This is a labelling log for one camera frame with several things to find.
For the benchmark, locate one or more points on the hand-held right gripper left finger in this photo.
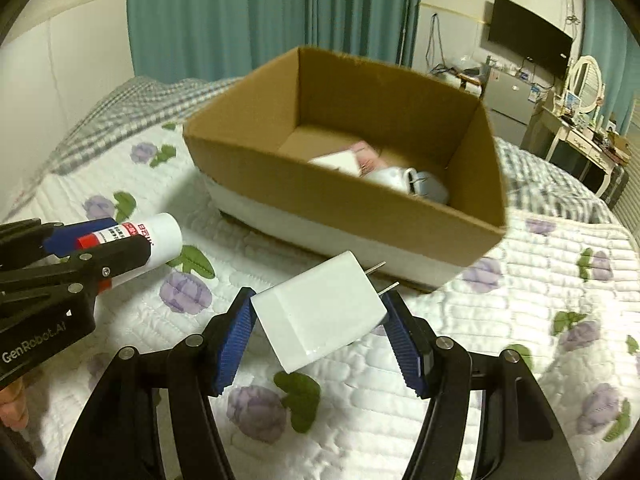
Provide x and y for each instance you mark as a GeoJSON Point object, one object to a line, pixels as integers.
{"type": "Point", "coordinates": [235, 350]}

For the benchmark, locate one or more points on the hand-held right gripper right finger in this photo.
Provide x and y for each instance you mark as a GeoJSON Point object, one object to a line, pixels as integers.
{"type": "Point", "coordinates": [405, 345]}

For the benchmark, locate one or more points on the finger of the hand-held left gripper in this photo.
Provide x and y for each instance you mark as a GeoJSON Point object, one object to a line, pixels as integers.
{"type": "Point", "coordinates": [75, 240]}
{"type": "Point", "coordinates": [115, 260]}

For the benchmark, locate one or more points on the white bottle with red label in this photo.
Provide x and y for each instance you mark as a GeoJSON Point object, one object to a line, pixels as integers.
{"type": "Point", "coordinates": [160, 240]}

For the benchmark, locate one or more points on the large white charger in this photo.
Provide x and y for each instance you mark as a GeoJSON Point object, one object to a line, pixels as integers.
{"type": "Point", "coordinates": [320, 310]}

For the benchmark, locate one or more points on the light blue oval case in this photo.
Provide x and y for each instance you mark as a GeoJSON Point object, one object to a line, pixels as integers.
{"type": "Point", "coordinates": [431, 189]}

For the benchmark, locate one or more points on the small white plug charger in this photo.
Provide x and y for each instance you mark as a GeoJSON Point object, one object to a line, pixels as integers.
{"type": "Point", "coordinates": [390, 179]}

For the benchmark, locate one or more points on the cardboard box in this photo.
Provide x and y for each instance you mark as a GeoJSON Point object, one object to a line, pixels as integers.
{"type": "Point", "coordinates": [300, 195]}

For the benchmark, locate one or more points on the large white bottle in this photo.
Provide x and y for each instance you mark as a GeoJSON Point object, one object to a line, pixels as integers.
{"type": "Point", "coordinates": [335, 162]}

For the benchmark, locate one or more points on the person's left hand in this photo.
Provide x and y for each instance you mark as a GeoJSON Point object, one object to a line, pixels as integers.
{"type": "Point", "coordinates": [12, 405]}

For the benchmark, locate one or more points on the white floral quilt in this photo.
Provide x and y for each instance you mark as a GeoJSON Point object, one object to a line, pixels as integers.
{"type": "Point", "coordinates": [350, 410]}

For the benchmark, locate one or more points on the wide green curtain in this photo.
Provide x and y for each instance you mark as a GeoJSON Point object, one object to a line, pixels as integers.
{"type": "Point", "coordinates": [215, 15]}

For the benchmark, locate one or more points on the dark suitcase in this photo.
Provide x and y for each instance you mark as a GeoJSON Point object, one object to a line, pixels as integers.
{"type": "Point", "coordinates": [616, 185]}

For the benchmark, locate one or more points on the silver small fridge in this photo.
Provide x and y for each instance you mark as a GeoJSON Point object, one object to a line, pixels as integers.
{"type": "Point", "coordinates": [510, 100]}

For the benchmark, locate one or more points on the white dressing table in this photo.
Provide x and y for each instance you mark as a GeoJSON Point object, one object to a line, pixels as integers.
{"type": "Point", "coordinates": [585, 142]}

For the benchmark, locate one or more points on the white pole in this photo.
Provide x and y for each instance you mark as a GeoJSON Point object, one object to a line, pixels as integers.
{"type": "Point", "coordinates": [402, 40]}

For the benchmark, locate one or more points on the white oval mirror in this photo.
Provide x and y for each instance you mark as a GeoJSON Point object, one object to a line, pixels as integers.
{"type": "Point", "coordinates": [586, 85]}

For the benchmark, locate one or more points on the narrow green curtain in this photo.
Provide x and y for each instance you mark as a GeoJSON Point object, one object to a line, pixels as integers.
{"type": "Point", "coordinates": [365, 5]}

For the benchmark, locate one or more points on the light green curtain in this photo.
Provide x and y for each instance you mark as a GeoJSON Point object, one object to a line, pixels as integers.
{"type": "Point", "coordinates": [612, 35]}

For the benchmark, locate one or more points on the black wall television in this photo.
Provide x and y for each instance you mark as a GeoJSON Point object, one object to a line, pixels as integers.
{"type": "Point", "coordinates": [530, 35]}

